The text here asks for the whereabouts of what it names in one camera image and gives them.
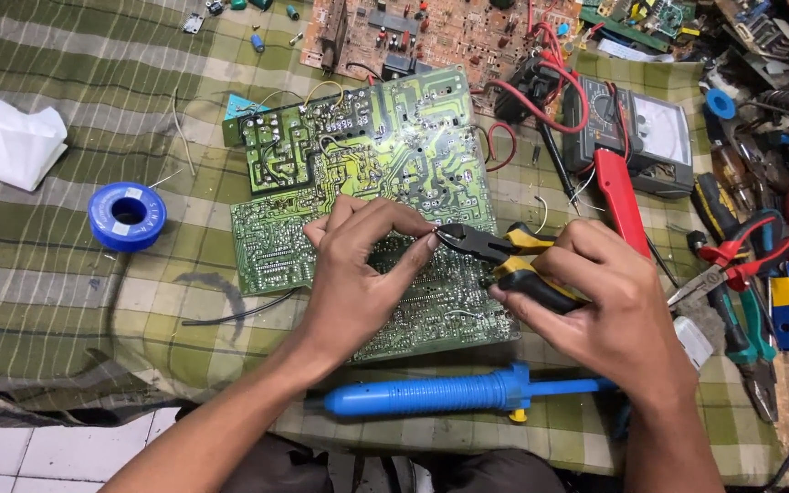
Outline yellow black cutting pliers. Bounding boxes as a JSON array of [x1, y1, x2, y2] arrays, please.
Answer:
[[433, 222, 590, 316]]

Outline blue solder wire spool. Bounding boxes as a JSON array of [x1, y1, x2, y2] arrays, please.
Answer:
[[88, 181, 168, 253]]

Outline large green circuit board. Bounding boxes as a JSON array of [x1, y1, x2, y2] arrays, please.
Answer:
[[222, 66, 522, 364]]

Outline small white plastic piece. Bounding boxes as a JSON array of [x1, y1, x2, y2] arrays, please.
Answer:
[[672, 315, 715, 372]]

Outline black multimeter probe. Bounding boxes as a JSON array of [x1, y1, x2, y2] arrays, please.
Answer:
[[537, 123, 582, 215]]

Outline white crumpled tissue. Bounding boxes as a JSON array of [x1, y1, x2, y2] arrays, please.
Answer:
[[0, 99, 68, 193]]

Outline teal handled pliers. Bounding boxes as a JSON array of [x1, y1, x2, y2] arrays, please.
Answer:
[[706, 274, 780, 424]]

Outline person's right hand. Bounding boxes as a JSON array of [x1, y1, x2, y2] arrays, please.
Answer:
[[488, 219, 682, 412]]

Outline small blue round spool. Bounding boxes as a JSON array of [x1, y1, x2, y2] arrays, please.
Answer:
[[705, 88, 738, 121]]

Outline black yellow handled screwdriver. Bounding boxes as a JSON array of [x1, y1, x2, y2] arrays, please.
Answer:
[[691, 171, 738, 241]]

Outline red multimeter probe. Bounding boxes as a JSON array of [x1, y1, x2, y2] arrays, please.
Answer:
[[593, 148, 653, 260]]

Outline brown circuit board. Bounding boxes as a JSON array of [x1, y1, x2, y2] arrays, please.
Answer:
[[299, 0, 584, 117]]

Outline red handled pliers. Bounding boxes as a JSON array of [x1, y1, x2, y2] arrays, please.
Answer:
[[667, 209, 789, 308]]

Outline black analog multimeter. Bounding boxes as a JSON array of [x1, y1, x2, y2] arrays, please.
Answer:
[[562, 74, 695, 199]]

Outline blue desoldering pump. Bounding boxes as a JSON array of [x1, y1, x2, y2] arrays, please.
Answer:
[[304, 363, 620, 423]]

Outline black loose wire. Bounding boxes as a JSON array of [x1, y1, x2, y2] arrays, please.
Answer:
[[181, 286, 303, 327]]

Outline black flyback transformer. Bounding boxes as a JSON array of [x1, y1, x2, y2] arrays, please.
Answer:
[[494, 55, 567, 126]]

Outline heap of electronic parts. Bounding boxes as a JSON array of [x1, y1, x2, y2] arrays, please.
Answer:
[[579, 0, 789, 158]]

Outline person's dark trousers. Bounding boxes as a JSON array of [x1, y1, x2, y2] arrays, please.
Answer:
[[220, 431, 631, 493]]

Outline person's left hand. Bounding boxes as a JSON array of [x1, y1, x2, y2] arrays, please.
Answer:
[[302, 194, 442, 364]]

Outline green checkered cloth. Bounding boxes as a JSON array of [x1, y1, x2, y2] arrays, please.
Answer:
[[0, 0, 789, 480]]

